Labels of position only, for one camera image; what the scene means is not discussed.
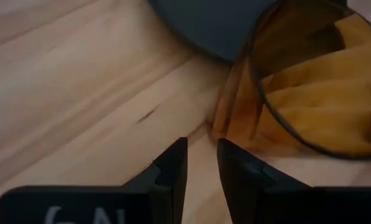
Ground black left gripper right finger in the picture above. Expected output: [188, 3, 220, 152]
[217, 138, 371, 224]

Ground dark bowl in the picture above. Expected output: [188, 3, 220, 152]
[147, 0, 281, 64]

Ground amber transparent cup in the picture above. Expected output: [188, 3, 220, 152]
[206, 0, 371, 160]

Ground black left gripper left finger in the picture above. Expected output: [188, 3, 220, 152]
[0, 136, 188, 224]

